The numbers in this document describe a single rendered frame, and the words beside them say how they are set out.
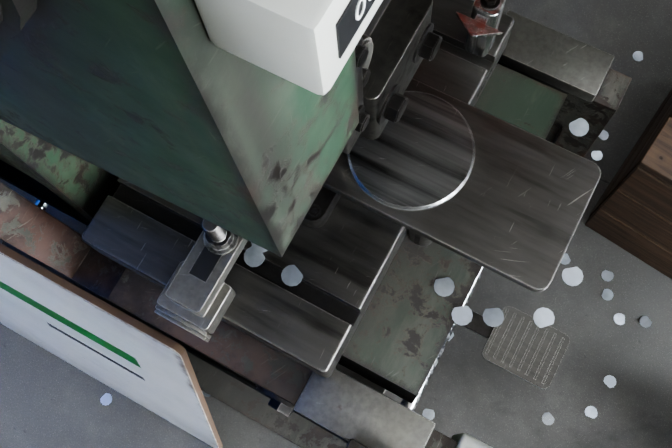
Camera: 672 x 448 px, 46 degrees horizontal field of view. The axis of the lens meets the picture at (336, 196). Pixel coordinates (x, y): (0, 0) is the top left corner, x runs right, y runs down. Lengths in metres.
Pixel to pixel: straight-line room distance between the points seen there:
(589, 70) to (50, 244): 0.66
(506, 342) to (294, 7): 1.20
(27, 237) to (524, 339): 0.82
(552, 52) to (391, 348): 0.40
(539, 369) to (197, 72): 1.17
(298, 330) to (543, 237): 0.26
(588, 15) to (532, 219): 1.07
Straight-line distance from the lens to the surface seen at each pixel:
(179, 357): 0.97
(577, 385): 1.55
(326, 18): 0.20
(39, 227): 0.94
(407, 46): 0.60
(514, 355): 1.37
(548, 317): 0.89
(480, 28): 0.83
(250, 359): 0.90
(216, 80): 0.26
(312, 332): 0.81
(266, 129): 0.32
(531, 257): 0.76
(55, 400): 1.62
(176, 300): 0.78
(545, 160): 0.79
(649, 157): 1.30
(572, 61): 1.00
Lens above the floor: 1.50
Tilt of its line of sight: 72 degrees down
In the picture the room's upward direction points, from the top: 9 degrees counter-clockwise
